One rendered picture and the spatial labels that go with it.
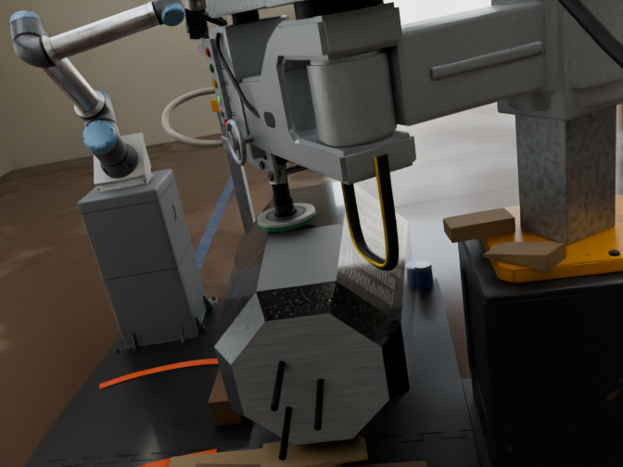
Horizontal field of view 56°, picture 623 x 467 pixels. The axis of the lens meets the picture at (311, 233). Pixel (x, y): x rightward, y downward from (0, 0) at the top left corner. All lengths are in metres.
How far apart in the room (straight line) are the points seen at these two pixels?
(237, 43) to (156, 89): 7.30
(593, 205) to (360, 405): 0.88
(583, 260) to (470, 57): 0.63
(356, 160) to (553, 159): 0.64
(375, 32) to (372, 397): 1.02
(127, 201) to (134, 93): 6.33
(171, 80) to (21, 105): 2.27
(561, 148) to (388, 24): 0.64
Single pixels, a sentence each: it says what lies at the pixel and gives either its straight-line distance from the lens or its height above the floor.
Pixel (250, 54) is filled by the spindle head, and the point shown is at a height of 1.43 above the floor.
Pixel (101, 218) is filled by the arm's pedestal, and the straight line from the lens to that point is 3.08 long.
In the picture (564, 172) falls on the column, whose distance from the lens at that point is 1.76.
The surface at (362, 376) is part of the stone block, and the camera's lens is 1.75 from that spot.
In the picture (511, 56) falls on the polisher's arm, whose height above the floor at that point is 1.34.
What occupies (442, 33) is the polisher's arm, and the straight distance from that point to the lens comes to 1.45.
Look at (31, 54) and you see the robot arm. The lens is 2.56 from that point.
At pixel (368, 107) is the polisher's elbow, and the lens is 1.35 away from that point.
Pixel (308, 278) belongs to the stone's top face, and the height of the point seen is 0.80.
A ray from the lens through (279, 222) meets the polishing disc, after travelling 2.05.
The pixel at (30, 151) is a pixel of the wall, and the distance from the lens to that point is 10.01.
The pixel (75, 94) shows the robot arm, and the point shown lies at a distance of 2.93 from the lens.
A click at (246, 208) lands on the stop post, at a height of 0.31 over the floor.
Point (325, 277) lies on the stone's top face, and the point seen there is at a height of 0.80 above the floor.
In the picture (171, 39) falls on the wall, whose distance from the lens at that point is 9.06.
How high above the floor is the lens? 1.54
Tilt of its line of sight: 21 degrees down
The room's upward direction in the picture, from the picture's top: 11 degrees counter-clockwise
